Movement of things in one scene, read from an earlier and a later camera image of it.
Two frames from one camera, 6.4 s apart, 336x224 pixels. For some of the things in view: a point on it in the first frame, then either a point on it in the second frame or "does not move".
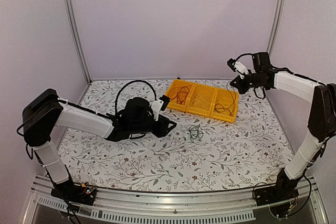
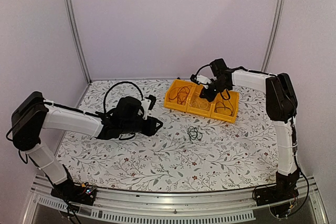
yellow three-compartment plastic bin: [179, 93] does not move
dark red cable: [181, 92] does not move
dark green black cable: [226, 109] -> [228, 94]
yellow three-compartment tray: [201, 99] does not move
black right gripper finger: [242, 89] -> [210, 97]
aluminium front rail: [195, 207] does not move
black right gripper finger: [236, 81] -> [204, 93]
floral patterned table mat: [199, 152] does not move
